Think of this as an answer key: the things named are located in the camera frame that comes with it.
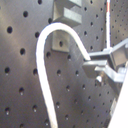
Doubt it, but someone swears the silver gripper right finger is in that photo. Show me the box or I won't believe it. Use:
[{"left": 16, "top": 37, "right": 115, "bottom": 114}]
[{"left": 90, "top": 38, "right": 128, "bottom": 69}]

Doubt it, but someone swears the grey metal cable clip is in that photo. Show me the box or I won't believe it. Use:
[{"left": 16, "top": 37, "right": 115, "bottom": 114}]
[{"left": 52, "top": 0, "right": 82, "bottom": 52}]

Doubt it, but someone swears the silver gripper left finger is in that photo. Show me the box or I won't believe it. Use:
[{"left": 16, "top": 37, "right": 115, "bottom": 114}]
[{"left": 83, "top": 61, "right": 122, "bottom": 94}]

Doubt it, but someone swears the thick white cable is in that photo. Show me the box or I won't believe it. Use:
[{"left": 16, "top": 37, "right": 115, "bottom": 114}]
[{"left": 35, "top": 22, "right": 92, "bottom": 128}]

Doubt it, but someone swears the red and white rod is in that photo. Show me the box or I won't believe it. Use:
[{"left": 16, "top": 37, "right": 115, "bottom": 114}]
[{"left": 106, "top": 0, "right": 111, "bottom": 49}]

